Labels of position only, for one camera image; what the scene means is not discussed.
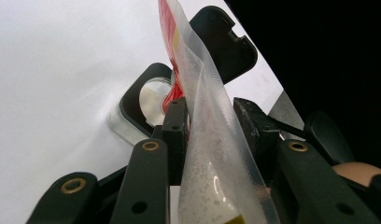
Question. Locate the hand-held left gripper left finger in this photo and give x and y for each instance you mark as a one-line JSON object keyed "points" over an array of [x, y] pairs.
{"points": [[176, 124]]}

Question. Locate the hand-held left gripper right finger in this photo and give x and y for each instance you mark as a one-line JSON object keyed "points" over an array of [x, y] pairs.
{"points": [[260, 137]]}

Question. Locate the red and white powder pouch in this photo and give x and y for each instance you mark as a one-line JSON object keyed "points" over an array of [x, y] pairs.
{"points": [[210, 140]]}

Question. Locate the white table cover sheet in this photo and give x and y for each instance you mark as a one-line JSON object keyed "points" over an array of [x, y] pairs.
{"points": [[54, 77]]}

